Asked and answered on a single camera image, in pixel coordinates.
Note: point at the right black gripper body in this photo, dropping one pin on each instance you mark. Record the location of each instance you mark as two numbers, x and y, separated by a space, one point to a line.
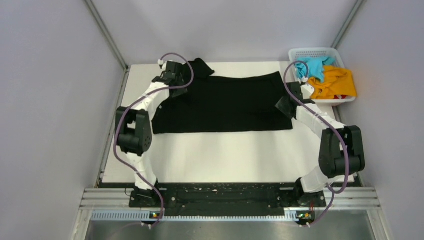
282 105

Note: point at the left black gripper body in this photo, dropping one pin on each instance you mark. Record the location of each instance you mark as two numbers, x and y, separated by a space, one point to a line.
179 91

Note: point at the black t-shirt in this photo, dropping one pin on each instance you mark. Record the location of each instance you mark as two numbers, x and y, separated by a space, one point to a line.
219 104

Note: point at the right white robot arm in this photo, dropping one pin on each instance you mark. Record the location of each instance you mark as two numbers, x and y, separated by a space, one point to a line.
341 151

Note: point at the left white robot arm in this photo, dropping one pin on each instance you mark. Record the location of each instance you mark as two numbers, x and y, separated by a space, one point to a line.
133 135

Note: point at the light blue t-shirt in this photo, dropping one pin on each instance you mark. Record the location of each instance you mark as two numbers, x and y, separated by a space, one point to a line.
314 67

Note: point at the white plastic basket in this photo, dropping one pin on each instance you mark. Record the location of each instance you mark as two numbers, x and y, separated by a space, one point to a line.
315 52

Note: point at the orange t-shirt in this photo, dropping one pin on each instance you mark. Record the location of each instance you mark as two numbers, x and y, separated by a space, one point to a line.
336 82

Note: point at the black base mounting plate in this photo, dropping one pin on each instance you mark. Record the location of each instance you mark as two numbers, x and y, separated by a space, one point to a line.
225 199

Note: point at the aluminium frame rail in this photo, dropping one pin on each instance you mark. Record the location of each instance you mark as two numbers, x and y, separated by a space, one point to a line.
353 198

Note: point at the white slotted cable duct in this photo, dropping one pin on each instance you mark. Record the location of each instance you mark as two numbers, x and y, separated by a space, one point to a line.
152 215

